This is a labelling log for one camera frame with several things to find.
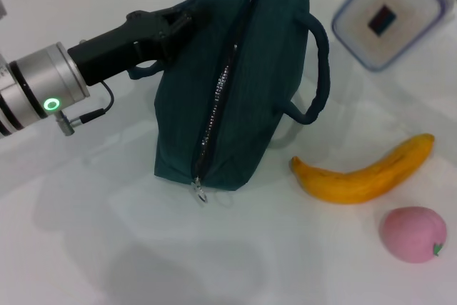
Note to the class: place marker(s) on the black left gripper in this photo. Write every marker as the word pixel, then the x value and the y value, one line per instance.
pixel 110 51

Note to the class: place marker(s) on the dark teal insulated lunch bag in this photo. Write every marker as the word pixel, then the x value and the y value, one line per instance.
pixel 250 87

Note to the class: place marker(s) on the clear blue-rimmed lunch box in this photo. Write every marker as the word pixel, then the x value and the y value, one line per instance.
pixel 385 19

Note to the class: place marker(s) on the yellow banana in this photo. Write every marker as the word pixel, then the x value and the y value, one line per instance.
pixel 357 183

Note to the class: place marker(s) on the pink toy peach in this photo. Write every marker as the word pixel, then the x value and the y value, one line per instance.
pixel 410 233

